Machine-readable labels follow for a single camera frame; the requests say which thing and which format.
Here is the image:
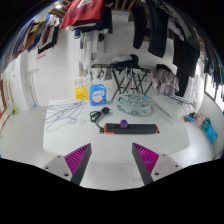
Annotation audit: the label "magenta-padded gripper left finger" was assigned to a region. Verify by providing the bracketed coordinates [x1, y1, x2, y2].
[42, 143, 93, 186]

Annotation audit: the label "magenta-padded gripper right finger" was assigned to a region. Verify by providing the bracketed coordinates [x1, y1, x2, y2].
[131, 142, 184, 186]

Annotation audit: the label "black power strip orange ends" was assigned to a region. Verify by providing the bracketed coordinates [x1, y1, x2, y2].
[103, 123, 160, 135]

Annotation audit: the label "round pale green peg hanger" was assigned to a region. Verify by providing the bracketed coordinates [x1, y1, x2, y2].
[115, 93, 155, 117]

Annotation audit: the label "white pillow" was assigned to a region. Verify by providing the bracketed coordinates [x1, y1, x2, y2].
[156, 94, 192, 121]

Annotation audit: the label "yellow detergent pouch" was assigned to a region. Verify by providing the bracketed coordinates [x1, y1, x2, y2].
[74, 86, 89, 101]

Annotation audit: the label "pink bucket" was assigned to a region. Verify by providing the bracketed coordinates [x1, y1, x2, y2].
[195, 113, 206, 128]

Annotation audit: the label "blue detergent bottle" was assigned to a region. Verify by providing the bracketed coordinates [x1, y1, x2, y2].
[89, 83, 108, 107]

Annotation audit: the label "teal bucket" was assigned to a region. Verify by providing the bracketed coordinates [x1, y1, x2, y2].
[201, 117, 212, 133]

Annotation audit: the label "green clothes hanger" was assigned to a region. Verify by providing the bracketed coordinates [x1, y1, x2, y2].
[166, 94, 193, 105]

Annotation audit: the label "blue bucket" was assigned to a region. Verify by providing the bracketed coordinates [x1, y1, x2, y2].
[209, 130, 219, 145]
[205, 124, 216, 139]

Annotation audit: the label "grey shirt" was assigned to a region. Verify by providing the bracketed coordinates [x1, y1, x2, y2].
[152, 64, 180, 96]

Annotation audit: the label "black folding drying rack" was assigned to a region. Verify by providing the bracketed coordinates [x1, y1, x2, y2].
[90, 63, 156, 101]

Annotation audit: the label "barred window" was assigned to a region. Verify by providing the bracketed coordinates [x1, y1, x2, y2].
[203, 63, 224, 112]

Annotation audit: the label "black cloth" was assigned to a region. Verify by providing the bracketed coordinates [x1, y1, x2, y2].
[129, 53, 140, 68]

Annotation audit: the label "white folded cloth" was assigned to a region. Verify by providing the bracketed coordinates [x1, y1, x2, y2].
[111, 53, 133, 65]

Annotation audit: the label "row of hanging clothes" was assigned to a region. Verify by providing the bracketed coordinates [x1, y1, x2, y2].
[11, 0, 224, 98]

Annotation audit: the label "black power cable with plug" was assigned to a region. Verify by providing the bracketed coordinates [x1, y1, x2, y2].
[89, 106, 112, 134]

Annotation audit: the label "pink wall notice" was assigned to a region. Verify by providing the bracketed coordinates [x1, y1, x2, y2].
[35, 50, 48, 60]

